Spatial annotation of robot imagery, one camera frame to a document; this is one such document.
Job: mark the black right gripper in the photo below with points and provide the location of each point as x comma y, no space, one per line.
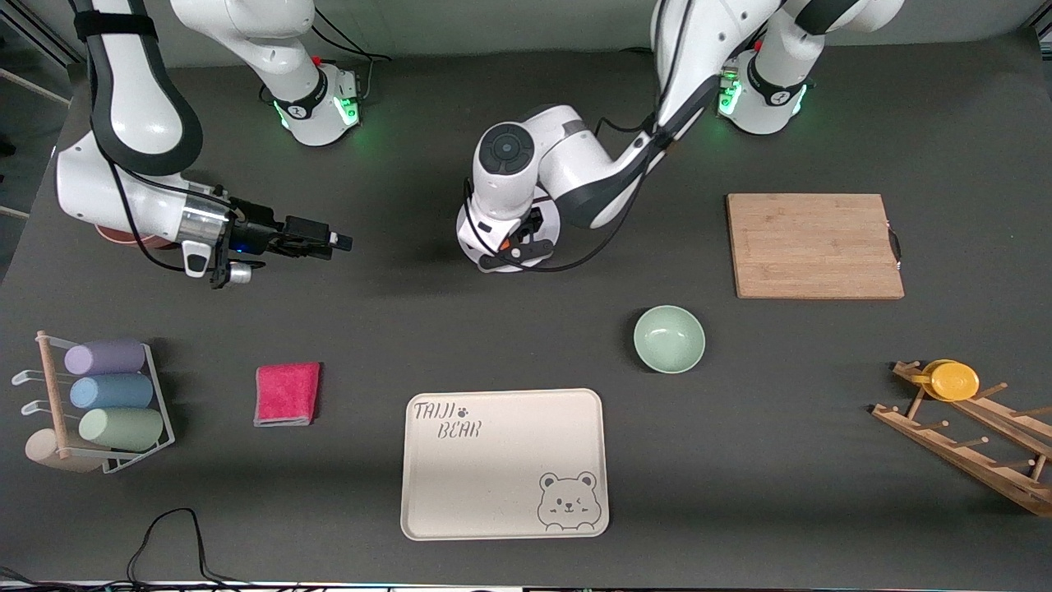
256,233

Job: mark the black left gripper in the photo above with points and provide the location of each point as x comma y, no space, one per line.
530,224

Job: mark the white round plate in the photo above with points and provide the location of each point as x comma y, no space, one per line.
553,226

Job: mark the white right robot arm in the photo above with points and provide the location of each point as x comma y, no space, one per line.
131,82

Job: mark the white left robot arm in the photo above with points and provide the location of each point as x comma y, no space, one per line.
567,156

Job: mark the pink folded cloth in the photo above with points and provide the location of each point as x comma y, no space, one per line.
288,395

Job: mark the pale green bowl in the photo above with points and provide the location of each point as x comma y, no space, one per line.
669,339

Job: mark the pink bowl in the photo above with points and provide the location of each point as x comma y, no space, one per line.
123,239

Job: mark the purple cup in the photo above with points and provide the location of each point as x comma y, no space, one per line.
107,358

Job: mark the blue cup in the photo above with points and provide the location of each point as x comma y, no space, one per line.
111,391

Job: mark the beige bear print tray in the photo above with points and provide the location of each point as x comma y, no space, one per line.
501,477

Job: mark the green cup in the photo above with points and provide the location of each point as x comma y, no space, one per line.
123,428

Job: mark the wooden cutting board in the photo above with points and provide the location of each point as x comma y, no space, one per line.
814,247

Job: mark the thin white rod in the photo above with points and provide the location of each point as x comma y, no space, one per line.
37,86
12,211

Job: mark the beige cup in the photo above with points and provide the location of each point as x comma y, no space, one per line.
41,452

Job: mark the yellow mug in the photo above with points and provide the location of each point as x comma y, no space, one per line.
953,381

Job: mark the wooden mug rack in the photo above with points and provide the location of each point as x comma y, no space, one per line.
970,460

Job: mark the dark metal frame rail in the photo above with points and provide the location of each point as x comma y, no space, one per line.
41,37

